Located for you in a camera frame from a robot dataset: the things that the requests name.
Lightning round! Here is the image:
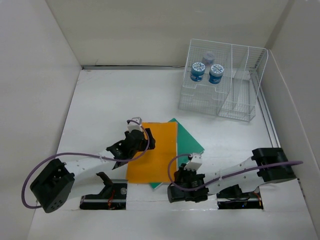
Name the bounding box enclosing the orange clip folder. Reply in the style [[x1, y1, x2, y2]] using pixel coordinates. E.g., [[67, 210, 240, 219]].
[[126, 121, 178, 184]]

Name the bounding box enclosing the green clip folder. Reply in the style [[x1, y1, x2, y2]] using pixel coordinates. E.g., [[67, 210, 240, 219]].
[[149, 118, 205, 190]]

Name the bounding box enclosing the blue jar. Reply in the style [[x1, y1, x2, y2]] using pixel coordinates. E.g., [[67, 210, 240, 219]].
[[208, 64, 225, 84], [190, 62, 206, 82]]

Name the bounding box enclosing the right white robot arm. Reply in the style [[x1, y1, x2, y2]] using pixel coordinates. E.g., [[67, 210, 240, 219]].
[[167, 147, 302, 203]]

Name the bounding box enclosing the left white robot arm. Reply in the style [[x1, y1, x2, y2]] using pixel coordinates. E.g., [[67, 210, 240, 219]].
[[30, 127, 156, 214]]

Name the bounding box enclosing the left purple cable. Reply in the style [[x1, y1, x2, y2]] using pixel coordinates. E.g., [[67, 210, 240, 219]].
[[21, 119, 151, 210]]

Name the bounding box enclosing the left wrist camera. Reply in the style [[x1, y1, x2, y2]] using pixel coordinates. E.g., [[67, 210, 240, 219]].
[[127, 117, 143, 133]]

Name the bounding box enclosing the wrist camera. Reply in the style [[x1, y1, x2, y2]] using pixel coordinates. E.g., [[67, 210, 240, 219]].
[[184, 153, 203, 171], [127, 117, 143, 133]]

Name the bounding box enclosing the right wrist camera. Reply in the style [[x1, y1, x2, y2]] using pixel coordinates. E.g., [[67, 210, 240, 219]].
[[184, 153, 203, 171]]

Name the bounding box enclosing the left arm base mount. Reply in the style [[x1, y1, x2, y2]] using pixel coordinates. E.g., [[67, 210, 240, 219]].
[[79, 172, 128, 211]]

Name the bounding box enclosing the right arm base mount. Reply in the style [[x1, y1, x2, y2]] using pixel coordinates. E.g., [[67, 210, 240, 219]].
[[216, 185, 264, 210]]

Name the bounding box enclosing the white wire desk organizer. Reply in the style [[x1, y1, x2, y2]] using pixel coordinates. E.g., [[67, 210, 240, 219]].
[[178, 39, 269, 122]]

